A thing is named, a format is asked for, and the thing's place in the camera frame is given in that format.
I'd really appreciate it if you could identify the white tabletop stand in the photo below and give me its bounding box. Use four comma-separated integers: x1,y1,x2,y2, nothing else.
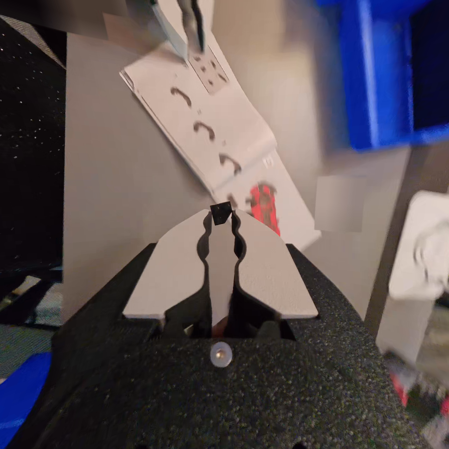
376,189,449,369

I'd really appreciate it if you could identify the black wedge lego plate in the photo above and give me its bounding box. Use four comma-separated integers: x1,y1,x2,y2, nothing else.
210,202,234,226

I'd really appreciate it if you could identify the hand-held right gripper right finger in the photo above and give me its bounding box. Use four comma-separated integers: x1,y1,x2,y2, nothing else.
231,209,320,320

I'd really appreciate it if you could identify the lego instruction booklet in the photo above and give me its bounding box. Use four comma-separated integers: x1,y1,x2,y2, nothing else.
119,32,322,252

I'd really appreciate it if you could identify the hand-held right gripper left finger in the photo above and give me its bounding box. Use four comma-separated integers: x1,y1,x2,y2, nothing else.
123,209,213,320

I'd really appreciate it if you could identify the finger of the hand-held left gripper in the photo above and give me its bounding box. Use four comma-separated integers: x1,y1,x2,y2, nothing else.
151,0,192,60
192,0,215,51

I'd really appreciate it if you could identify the lego set cardboard box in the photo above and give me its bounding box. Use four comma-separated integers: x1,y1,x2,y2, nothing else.
386,361,449,449

